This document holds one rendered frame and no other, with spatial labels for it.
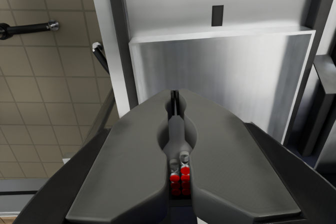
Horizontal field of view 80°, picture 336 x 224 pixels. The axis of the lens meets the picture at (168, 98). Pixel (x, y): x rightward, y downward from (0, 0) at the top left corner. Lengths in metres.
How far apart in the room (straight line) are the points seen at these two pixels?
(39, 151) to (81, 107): 0.61
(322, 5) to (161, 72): 0.25
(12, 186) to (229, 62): 0.62
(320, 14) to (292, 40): 0.05
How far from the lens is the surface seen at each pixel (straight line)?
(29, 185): 0.68
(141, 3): 0.33
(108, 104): 0.98
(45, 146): 1.95
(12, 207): 0.65
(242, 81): 0.38
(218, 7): 0.33
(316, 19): 0.37
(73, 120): 1.66
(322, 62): 0.41
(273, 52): 0.38
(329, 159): 0.59
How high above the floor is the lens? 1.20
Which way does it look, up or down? 60 degrees down
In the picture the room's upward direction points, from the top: 180 degrees counter-clockwise
